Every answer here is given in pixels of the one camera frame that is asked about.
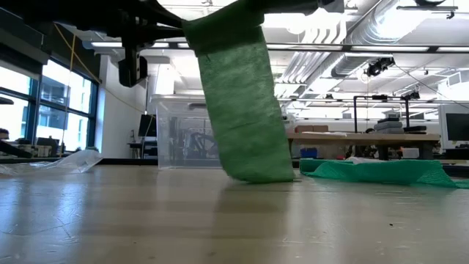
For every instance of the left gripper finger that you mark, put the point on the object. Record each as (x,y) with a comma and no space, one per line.
(166,33)
(163,12)

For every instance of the large window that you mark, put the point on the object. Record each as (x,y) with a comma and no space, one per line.
(55,106)

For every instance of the dark green elastic bandage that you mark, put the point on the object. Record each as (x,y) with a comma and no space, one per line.
(242,110)

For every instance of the teal elastic bandage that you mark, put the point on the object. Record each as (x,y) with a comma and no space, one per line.
(384,172)

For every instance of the clear plastic storage box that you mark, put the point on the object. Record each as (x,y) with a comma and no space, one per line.
(176,132)

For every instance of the blue plastic bin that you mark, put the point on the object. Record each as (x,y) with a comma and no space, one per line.
(309,153)

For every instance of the black ceiling light rail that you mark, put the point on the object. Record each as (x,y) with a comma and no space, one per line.
(311,47)

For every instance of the black computer monitor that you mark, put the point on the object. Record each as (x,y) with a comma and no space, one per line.
(456,126)
(146,125)

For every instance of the flat clear plastic bag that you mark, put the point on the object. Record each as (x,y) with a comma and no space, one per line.
(73,161)

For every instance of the grey stacked trays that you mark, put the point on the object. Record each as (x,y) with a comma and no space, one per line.
(388,126)

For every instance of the brown cardboard box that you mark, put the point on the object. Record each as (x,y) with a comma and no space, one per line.
(311,128)

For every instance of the black hanging camera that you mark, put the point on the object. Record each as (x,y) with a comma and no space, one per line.
(379,66)

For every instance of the black pipe stand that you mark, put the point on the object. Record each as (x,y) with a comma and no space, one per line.
(354,113)

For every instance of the long wooden workbench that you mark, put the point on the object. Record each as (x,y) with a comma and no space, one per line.
(366,137)

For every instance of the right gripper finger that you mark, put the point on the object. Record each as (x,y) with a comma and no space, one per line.
(289,6)

